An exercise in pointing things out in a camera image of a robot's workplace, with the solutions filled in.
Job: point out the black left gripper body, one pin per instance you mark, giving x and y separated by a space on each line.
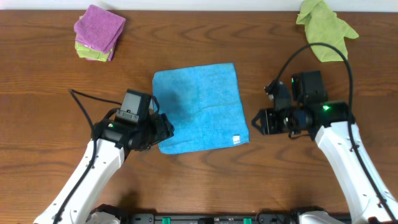
166 127

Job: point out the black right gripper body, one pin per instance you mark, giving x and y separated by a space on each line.
281 122

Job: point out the blue microfiber cloth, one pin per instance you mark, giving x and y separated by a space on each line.
204 105

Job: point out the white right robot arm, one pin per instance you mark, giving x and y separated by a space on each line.
305 110

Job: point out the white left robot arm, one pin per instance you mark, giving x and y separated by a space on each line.
135 124

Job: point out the folded purple bottom cloth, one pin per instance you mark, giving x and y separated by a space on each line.
111 53

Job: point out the folded purple cloth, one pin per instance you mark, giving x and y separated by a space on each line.
99 28
111 53

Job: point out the crumpled green cloth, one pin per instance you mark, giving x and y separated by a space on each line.
321 24

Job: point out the folded green cloth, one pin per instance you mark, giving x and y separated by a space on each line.
87 52

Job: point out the folded purple top cloth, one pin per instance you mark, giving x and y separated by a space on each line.
99 28

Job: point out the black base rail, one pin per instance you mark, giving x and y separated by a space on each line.
214 218

